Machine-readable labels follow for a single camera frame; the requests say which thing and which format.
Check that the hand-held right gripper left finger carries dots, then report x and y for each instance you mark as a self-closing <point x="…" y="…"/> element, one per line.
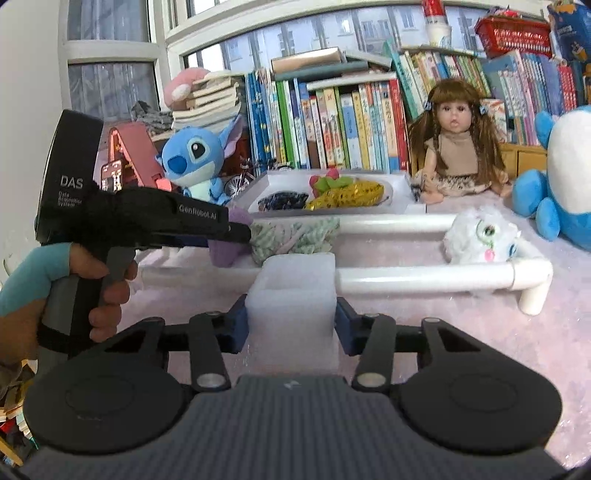
<point x="239" y="323"/>

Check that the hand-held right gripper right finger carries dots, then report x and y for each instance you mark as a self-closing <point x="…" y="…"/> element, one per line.
<point x="345" y="327"/>

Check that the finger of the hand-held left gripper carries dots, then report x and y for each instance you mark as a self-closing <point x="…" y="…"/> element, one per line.
<point x="231" y="233"/>

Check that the purple soft cloth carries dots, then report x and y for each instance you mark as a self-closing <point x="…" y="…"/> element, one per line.
<point x="226" y="254"/>

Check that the white foam block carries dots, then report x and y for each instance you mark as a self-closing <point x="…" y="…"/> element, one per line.
<point x="291" y="314"/>

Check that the green striped cloth scrunchie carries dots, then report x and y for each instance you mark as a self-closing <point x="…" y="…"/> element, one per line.
<point x="286" y="237"/>

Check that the white shallow tray box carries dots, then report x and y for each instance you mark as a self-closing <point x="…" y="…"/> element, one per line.
<point x="281" y="184"/>

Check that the gold sequin bow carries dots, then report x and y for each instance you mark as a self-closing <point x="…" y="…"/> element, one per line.
<point x="351" y="194"/>

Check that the person's left hand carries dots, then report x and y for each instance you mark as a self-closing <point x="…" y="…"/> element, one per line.
<point x="27" y="286"/>

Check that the miniature bicycle model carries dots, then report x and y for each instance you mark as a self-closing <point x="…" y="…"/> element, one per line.
<point x="235" y="184"/>

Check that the dark blue sequin bow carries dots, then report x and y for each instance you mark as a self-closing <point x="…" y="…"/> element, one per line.
<point x="281" y="201"/>

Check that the blue alien plush toy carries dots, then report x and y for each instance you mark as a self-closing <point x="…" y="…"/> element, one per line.
<point x="189" y="152"/>

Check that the red hair bow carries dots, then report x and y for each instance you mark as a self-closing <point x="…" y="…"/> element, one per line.
<point x="314" y="181"/>

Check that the grey crumpled cloth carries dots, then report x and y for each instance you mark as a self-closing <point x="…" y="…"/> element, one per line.
<point x="152" y="117"/>

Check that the stack of flat paperback books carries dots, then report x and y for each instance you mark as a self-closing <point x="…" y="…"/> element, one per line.
<point x="207" y="101"/>

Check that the row of tall picture books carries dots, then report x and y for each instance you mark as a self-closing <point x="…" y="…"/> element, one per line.
<point x="323" y="129"/>

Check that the pink and white plush toy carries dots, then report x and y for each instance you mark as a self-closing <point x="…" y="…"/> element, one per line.
<point x="180" y="87"/>

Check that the white fluffy plush toy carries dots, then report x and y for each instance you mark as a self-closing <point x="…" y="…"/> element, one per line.
<point x="466" y="235"/>

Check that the teal flat book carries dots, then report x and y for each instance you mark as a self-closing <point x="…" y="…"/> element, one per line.
<point x="323" y="74"/>

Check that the tan flat book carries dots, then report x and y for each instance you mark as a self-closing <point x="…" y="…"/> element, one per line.
<point x="304" y="60"/>

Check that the brown haired baby doll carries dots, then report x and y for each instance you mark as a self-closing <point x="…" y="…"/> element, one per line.
<point x="457" y="152"/>

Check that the pile of colourful clutter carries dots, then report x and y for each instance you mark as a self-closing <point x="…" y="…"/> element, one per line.
<point x="14" y="415"/>

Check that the wooden drawer box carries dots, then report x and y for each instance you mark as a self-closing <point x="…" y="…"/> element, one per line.
<point x="526" y="159"/>

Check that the blue and white plush toy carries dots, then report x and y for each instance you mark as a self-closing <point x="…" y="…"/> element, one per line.
<point x="572" y="175"/>

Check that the row of thin colourful books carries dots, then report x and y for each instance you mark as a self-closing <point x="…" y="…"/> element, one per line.
<point x="521" y="83"/>

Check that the red plastic basket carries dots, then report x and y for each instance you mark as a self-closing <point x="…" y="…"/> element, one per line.
<point x="512" y="37"/>

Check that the blue printed box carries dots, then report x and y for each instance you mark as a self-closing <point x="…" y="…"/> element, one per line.
<point x="570" y="32"/>

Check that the white plastic pipe frame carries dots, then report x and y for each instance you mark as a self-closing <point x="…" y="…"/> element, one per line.
<point x="415" y="277"/>

